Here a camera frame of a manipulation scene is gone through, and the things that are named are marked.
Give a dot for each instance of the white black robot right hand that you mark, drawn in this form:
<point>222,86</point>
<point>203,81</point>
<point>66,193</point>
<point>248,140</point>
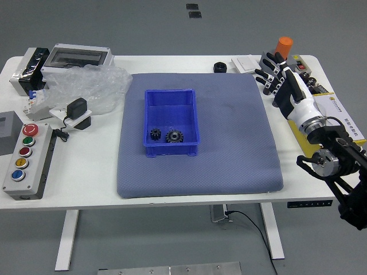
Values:
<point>301,109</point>

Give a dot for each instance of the big black gear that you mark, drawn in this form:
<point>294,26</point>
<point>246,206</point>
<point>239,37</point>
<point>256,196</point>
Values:
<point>174,136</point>

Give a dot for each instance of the small black gear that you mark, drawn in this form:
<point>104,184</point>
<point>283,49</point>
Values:
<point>155,134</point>

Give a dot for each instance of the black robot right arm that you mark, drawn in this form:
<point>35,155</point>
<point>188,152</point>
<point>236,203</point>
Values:
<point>341,149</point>

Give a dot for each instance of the yellow white carton box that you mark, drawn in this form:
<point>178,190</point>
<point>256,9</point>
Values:
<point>338,109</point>

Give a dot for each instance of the blue plastic box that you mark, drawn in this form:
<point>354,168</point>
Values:
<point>172,114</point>

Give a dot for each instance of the grey under-table control box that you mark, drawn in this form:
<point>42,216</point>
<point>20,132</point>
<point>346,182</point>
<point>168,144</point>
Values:
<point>218,213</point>

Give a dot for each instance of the grey clear-lid distribution box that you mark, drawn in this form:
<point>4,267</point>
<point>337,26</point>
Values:
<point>77,55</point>

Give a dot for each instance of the grey five-button control box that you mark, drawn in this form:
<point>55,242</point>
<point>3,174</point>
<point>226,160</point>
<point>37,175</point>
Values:
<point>34,160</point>

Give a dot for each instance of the small grey box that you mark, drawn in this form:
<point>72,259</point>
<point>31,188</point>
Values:
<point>8,134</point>

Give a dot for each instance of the black cylindrical capacitor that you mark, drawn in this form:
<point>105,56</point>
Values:
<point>274,103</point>
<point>312,81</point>
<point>267,90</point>
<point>304,76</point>

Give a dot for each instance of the grey block base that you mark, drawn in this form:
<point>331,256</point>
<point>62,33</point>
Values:
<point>291,64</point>

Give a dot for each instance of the orange cylinder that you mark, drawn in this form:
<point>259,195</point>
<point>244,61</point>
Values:
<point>284,46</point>

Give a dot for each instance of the black table control panel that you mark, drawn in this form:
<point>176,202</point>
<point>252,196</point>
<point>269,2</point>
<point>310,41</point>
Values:
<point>309,204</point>

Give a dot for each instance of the blue-grey padded mat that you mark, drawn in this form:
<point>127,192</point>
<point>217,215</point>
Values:
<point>200,177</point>

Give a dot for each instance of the white table leg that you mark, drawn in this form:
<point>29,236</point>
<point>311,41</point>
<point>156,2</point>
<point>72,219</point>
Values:
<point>67,240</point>
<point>272,229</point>

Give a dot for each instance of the black floor plate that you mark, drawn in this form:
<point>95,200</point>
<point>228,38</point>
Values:
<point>192,6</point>
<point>195,15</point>

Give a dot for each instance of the clear plastic bag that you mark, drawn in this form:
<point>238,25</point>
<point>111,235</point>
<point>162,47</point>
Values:
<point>86,83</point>

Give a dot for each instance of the black power adapter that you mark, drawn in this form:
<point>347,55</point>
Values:
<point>77,108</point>

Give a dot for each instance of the white socket plate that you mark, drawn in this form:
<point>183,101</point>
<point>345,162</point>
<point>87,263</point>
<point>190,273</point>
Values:
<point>57,112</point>

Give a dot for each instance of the white circuit breaker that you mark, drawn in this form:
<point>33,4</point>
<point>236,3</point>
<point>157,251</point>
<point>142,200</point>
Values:
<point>33,100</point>

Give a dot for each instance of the grey red-button switch box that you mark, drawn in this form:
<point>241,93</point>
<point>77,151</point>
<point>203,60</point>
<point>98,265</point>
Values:
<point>301,62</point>

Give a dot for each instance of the white wall switch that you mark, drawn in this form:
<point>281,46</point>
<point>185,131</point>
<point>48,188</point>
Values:
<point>246,64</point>

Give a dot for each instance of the metal base plate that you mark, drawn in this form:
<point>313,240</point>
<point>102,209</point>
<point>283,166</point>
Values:
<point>172,269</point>

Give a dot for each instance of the black and white enclosure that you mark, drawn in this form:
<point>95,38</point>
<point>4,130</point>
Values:
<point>20,77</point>

